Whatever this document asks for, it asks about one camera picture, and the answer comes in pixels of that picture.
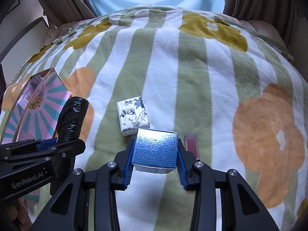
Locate cardboard box pink teal flaps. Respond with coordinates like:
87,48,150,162
1,68,72,144

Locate black garbage bag roll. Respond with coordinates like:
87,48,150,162
50,96,89,195

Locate red lip gloss tube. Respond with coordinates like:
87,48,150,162
184,134,200,160

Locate white blue tissue pack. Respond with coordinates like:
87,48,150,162
116,96,150,136

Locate shiny blue square box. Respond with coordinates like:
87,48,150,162
131,128,178,174

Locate person's left hand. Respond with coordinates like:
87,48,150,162
4,198,32,231

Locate white bedside furniture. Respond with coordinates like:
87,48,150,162
0,0,51,85

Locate striped floral blanket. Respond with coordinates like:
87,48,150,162
1,6,307,230

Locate brown curtain left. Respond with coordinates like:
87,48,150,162
38,0,97,27

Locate brown curtain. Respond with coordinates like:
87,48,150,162
223,0,296,46
38,0,97,27

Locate brown curtain right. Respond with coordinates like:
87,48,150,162
223,0,296,46

